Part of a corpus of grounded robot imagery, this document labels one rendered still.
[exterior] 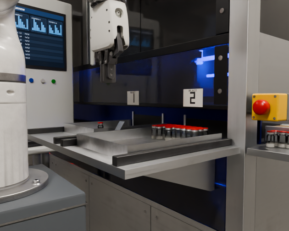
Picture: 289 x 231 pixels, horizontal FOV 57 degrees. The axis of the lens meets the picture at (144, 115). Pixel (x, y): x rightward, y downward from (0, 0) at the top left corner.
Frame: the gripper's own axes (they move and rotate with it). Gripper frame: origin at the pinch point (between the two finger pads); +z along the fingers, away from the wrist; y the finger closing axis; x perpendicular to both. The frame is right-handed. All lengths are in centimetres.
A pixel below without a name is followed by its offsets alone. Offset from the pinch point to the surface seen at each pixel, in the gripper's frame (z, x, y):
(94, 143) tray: 17.3, -1.2, 9.2
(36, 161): 41, -13, 100
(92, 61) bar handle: -13, -30, 65
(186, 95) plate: 4.5, -36.9, 9.7
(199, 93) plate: 4.0, -36.9, 4.1
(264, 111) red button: 8.9, -33.9, -19.5
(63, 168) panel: 53, -37, 122
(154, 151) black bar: 17.6, -7.0, -8.1
